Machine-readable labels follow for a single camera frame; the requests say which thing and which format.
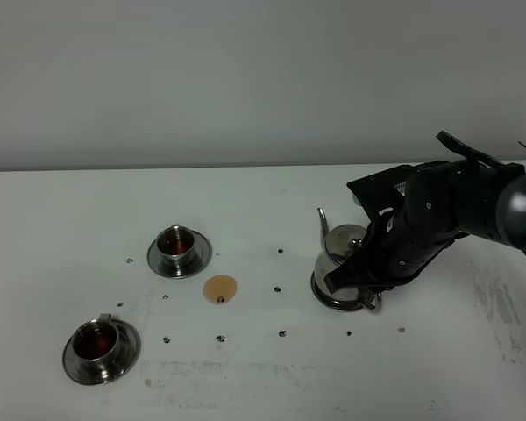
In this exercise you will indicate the near stainless steel teacup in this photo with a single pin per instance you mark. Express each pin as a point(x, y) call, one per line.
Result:
point(97, 341)

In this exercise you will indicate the near stainless steel saucer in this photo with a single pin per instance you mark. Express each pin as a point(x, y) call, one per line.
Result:
point(102, 374)

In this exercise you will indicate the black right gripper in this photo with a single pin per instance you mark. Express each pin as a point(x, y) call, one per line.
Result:
point(397, 248)

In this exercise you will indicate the stainless steel teacup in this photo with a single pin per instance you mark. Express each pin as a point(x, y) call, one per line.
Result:
point(97, 341)
point(176, 246)

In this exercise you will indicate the spilled tea puddle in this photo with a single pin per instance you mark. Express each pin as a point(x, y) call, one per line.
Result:
point(220, 289)

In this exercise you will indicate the far stainless steel saucer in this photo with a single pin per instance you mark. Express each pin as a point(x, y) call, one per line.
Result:
point(200, 262)

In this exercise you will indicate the stainless steel teapot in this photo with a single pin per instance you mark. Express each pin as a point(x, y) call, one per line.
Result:
point(337, 245)

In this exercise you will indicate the stainless steel saucer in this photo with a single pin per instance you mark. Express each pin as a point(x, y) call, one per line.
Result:
point(200, 262)
point(102, 374)

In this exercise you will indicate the far stainless steel teacup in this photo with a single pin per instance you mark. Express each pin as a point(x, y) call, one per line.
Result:
point(176, 246)

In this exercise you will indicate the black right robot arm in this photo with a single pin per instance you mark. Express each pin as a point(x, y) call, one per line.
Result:
point(416, 212)

